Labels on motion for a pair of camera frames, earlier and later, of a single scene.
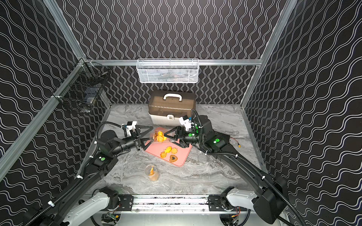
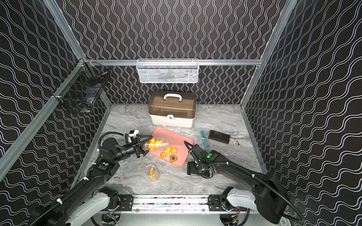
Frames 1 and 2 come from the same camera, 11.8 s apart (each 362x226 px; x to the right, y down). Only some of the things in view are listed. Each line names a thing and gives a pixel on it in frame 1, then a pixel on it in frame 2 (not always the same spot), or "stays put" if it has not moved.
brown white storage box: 166,107 stays put
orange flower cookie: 174,150 stays put
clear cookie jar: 158,136 -> 158,144
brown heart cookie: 173,158 stays put
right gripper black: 179,132 -> 190,170
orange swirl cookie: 163,154 stays put
